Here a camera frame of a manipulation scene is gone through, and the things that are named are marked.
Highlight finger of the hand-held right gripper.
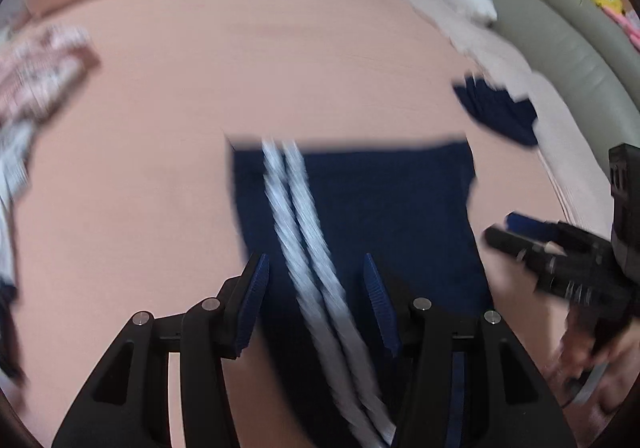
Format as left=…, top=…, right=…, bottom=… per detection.
left=484, top=225, right=557, bottom=275
left=505, top=211, right=567, bottom=242

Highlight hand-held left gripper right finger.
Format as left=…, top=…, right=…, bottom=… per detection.
left=362, top=253, right=572, bottom=448

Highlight pink floral garment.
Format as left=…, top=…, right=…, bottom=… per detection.
left=0, top=24, right=102, bottom=125

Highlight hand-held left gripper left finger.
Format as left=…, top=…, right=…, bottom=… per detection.
left=52, top=253, right=271, bottom=448

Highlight person's right hand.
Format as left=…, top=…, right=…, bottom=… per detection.
left=546, top=312, right=602, bottom=380

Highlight pink bed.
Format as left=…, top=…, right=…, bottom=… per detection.
left=0, top=0, right=621, bottom=448

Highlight folded navy garment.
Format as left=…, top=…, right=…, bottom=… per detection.
left=452, top=74, right=540, bottom=148

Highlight grey padded headboard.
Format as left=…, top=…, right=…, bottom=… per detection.
left=419, top=0, right=640, bottom=171

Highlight white plush toy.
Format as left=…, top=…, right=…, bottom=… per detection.
left=442, top=0, right=499, bottom=24

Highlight navy pants with white stripes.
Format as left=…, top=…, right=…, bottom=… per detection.
left=224, top=133, right=497, bottom=448

